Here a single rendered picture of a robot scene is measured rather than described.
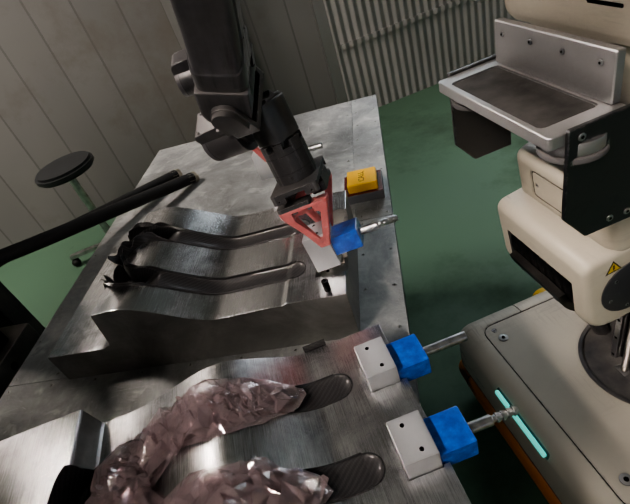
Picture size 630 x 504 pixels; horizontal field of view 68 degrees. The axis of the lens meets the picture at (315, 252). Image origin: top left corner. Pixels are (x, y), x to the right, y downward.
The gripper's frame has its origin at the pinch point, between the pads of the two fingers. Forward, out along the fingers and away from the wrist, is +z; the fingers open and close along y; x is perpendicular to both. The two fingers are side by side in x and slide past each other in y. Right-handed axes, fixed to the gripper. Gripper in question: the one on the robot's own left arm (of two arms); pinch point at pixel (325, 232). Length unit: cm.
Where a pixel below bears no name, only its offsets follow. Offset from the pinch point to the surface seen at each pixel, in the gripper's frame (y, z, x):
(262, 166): -25.5, -6.0, -12.6
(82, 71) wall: -210, -53, -146
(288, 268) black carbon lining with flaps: -1.3, 4.2, -8.1
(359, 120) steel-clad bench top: -67, 3, 3
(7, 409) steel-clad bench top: 10, 6, -60
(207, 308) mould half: 4.6, 3.1, -20.0
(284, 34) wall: -251, -22, -39
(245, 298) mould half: 3.7, 4.0, -14.3
